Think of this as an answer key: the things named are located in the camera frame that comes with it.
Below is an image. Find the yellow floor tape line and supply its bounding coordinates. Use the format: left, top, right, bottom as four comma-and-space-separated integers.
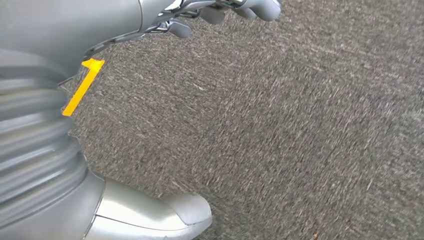
62, 58, 106, 117

